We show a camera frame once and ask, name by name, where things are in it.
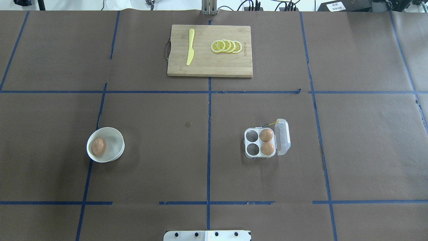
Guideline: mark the brown egg from bowl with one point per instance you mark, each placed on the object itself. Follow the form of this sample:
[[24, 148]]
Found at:
[[98, 146]]

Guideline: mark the brown egg upper slot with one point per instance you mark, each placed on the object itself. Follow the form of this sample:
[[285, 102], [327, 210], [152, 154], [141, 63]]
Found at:
[[266, 135]]

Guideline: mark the brown egg slot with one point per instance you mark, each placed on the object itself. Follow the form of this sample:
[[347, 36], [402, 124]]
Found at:
[[267, 149], [266, 135]]

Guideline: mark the clear plastic egg box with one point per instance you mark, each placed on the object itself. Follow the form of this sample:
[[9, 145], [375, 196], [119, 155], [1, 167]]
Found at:
[[281, 139]]

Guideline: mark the brown egg lower slot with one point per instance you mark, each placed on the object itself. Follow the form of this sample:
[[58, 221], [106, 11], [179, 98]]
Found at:
[[267, 149]]

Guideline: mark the wooden cutting board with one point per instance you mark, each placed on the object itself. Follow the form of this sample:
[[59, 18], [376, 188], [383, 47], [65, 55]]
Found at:
[[207, 63]]

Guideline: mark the yellow plastic knife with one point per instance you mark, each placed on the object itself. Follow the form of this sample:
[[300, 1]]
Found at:
[[191, 51]]

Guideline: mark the front lemon slice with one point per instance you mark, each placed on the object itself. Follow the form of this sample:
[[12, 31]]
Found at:
[[218, 46]]

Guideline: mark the lemon slice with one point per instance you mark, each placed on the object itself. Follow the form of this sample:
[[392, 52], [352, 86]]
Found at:
[[227, 45], [237, 47], [231, 47], [218, 46]]

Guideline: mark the back lemon slice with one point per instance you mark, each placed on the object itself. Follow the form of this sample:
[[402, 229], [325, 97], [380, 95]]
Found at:
[[237, 47]]

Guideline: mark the white bowl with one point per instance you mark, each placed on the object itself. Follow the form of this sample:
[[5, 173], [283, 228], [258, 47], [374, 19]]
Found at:
[[114, 145]]

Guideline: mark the black device with label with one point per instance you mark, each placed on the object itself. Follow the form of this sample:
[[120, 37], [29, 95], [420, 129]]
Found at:
[[346, 6]]

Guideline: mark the grey aluminium post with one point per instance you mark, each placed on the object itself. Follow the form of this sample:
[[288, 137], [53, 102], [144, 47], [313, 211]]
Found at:
[[209, 7]]

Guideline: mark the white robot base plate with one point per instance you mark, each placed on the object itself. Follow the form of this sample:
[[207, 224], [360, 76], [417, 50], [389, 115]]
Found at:
[[208, 235]]

